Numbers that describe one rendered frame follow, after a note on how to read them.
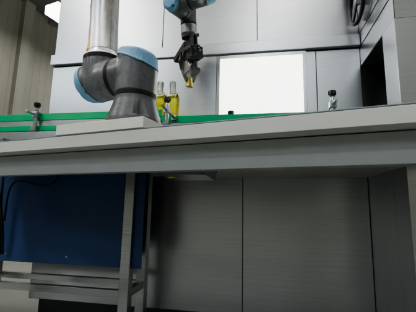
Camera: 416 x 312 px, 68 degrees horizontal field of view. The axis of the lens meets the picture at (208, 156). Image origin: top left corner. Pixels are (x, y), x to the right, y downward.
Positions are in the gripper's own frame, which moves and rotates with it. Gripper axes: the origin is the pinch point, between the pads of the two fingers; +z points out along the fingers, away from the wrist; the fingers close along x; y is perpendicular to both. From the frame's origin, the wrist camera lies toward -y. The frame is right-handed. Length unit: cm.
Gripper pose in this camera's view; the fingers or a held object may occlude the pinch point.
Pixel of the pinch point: (189, 79)
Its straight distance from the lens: 147.9
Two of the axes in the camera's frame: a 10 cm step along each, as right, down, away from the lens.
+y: 6.4, -0.5, -7.7
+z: 0.5, 10.0, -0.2
